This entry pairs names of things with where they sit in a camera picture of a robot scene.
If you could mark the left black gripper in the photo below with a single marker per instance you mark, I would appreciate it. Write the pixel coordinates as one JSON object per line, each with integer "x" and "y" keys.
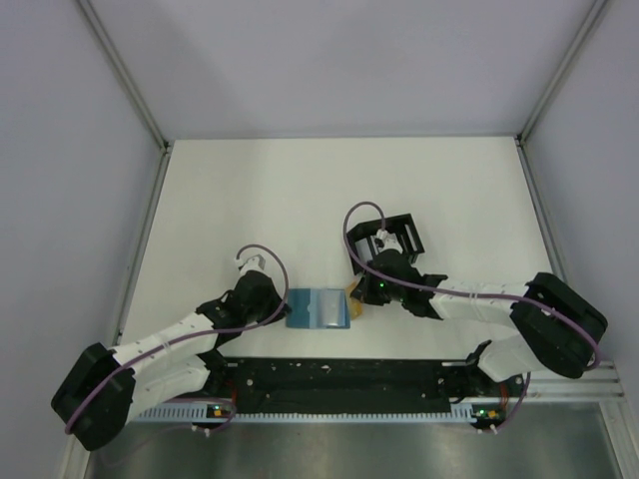
{"x": 272, "y": 314}

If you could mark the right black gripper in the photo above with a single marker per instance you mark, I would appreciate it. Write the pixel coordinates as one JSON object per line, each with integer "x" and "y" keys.
{"x": 364, "y": 291}

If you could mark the gold credit card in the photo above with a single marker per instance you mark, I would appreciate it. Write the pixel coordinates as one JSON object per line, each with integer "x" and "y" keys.
{"x": 353, "y": 305}

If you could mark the blue leather card holder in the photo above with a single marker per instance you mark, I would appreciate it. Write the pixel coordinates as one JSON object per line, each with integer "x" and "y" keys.
{"x": 317, "y": 308}

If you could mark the black card tray box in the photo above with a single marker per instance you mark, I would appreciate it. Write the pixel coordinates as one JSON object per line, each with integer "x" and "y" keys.
{"x": 390, "y": 246}

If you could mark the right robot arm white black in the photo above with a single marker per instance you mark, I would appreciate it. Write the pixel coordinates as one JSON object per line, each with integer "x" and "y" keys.
{"x": 555, "y": 327}

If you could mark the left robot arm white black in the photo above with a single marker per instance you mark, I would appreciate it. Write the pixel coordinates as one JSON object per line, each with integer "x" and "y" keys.
{"x": 108, "y": 387}

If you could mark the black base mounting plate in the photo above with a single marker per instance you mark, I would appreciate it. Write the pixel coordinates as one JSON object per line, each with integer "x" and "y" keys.
{"x": 325, "y": 386}

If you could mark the white slotted cable duct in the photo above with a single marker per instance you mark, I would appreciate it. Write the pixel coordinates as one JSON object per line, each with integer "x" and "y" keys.
{"x": 213, "y": 413}

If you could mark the left aluminium frame post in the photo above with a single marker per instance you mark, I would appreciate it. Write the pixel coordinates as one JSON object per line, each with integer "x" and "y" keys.
{"x": 121, "y": 72}

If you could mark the aluminium frame post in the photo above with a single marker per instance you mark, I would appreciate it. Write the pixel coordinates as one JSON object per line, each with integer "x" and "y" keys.
{"x": 121, "y": 72}
{"x": 595, "y": 14}

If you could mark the aluminium front rail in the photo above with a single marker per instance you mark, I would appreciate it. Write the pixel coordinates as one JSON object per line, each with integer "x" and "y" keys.
{"x": 599, "y": 384}

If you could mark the right aluminium frame post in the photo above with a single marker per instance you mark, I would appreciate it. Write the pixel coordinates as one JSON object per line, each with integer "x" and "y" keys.
{"x": 595, "y": 14}

